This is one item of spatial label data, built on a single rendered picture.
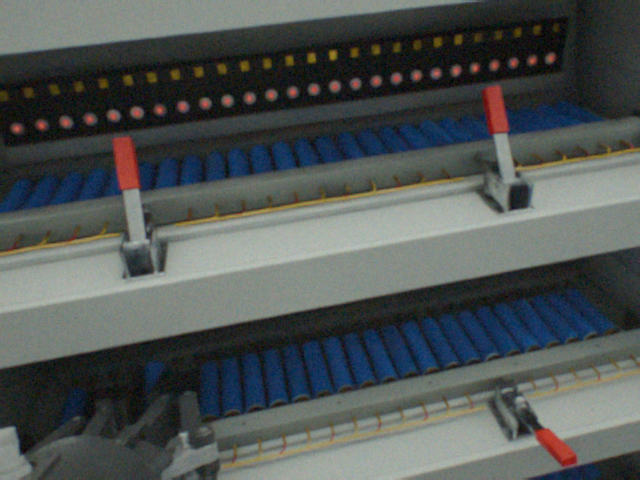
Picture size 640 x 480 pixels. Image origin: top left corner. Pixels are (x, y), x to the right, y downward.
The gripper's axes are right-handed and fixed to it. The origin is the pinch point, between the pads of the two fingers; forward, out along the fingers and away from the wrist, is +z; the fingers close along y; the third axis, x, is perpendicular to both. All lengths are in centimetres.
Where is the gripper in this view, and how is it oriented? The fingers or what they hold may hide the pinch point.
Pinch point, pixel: (148, 402)
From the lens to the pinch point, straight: 47.2
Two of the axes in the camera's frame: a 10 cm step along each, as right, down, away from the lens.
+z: -1.5, 0.2, 9.9
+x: 1.7, 9.9, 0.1
